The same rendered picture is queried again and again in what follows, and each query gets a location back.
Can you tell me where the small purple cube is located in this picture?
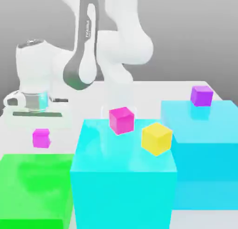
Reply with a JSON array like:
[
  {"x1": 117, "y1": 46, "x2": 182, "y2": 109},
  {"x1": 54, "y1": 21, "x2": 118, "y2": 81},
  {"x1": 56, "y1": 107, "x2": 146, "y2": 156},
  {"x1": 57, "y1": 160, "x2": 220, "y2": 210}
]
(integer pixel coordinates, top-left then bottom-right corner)
[{"x1": 190, "y1": 85, "x2": 214, "y2": 107}]

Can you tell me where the large light blue box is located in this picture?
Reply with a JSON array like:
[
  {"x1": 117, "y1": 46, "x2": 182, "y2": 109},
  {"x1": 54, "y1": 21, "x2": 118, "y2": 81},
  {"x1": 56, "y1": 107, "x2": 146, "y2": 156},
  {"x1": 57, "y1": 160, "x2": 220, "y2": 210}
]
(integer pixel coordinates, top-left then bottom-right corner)
[{"x1": 160, "y1": 100, "x2": 238, "y2": 210}]

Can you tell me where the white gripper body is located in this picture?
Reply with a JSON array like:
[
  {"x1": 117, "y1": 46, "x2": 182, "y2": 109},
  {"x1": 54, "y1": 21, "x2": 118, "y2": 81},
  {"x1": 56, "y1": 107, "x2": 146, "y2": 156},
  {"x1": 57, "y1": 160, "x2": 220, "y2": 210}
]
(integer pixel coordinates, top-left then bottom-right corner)
[{"x1": 8, "y1": 110, "x2": 68, "y2": 128}]

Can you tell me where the large green box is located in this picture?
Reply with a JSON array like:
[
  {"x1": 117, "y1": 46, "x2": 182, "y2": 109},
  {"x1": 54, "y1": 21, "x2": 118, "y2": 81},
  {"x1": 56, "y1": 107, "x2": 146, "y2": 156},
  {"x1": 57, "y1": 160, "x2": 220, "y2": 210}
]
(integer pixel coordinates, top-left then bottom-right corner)
[{"x1": 0, "y1": 154, "x2": 75, "y2": 229}]

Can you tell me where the small magenta cube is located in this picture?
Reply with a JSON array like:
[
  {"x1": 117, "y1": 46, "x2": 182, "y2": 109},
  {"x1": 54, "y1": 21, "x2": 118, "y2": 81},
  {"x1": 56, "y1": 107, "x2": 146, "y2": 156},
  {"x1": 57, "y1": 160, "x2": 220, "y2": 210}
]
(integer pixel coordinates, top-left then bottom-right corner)
[{"x1": 32, "y1": 128, "x2": 51, "y2": 149}]

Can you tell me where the large cyan box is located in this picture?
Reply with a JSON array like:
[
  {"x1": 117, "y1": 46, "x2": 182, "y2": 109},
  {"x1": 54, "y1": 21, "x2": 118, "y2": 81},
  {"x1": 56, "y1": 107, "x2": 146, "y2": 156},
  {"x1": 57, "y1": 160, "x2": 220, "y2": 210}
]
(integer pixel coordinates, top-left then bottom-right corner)
[{"x1": 70, "y1": 118, "x2": 178, "y2": 229}]

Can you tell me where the small yellow cube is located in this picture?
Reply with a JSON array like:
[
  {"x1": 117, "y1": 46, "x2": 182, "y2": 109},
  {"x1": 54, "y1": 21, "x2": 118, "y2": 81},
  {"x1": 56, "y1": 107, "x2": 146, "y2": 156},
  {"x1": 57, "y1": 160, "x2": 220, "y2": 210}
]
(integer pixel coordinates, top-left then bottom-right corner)
[{"x1": 141, "y1": 122, "x2": 173, "y2": 157}]

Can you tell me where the small pink cube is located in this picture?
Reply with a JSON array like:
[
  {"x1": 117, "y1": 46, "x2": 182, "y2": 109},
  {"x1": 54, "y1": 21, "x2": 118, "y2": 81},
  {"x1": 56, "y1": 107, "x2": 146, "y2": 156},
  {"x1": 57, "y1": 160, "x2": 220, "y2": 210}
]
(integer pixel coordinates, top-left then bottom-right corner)
[{"x1": 109, "y1": 106, "x2": 135, "y2": 135}]

